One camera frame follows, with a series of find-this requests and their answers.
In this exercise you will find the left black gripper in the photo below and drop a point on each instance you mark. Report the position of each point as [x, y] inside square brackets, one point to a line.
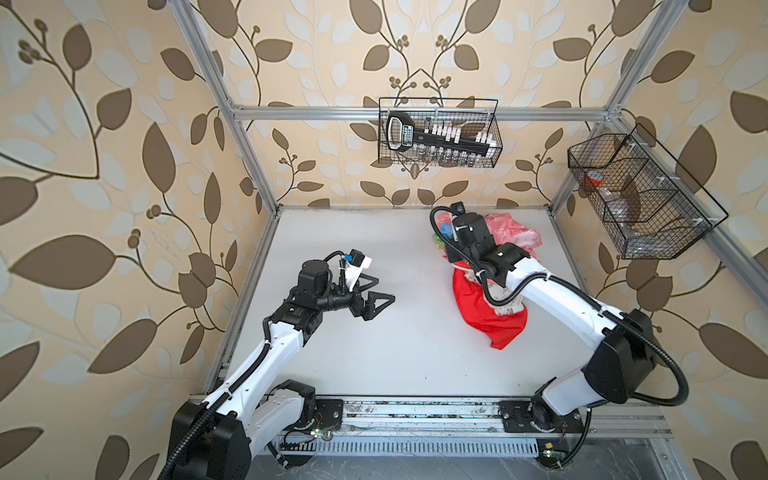
[366, 311]

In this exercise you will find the multicolour rainbow cloth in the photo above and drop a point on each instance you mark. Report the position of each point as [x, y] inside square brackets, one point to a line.
[438, 240]

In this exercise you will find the pink patterned cloth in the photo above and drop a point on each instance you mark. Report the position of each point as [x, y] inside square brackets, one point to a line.
[503, 228]

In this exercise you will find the red cloth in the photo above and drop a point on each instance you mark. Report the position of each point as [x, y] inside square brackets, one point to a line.
[478, 313]

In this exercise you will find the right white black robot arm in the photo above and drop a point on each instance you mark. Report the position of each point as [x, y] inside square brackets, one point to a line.
[498, 278]

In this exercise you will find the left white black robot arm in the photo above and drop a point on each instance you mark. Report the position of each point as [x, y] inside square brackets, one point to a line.
[218, 437]

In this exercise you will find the white star patterned cloth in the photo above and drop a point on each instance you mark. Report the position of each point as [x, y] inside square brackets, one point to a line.
[513, 307]

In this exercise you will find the black bottle rack tool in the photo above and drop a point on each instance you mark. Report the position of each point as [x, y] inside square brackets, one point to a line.
[416, 132]

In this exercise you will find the clear bottle red cap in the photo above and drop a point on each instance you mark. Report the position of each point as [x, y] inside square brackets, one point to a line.
[612, 207]

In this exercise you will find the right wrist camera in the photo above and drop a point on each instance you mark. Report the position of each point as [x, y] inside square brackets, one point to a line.
[458, 208]

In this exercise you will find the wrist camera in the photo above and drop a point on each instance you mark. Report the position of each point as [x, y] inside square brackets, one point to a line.
[458, 208]
[354, 264]

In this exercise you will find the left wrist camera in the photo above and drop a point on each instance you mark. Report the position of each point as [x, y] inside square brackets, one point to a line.
[354, 264]

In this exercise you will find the back black wire basket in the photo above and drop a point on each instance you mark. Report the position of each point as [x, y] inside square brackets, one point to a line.
[476, 106]

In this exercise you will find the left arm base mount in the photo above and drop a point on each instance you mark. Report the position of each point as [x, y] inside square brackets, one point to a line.
[321, 415]

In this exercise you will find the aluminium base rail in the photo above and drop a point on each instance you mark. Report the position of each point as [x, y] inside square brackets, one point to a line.
[412, 426]

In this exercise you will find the side black wire basket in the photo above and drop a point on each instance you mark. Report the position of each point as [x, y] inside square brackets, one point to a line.
[670, 208]

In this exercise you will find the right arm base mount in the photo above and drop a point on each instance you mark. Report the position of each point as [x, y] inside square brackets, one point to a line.
[525, 416]

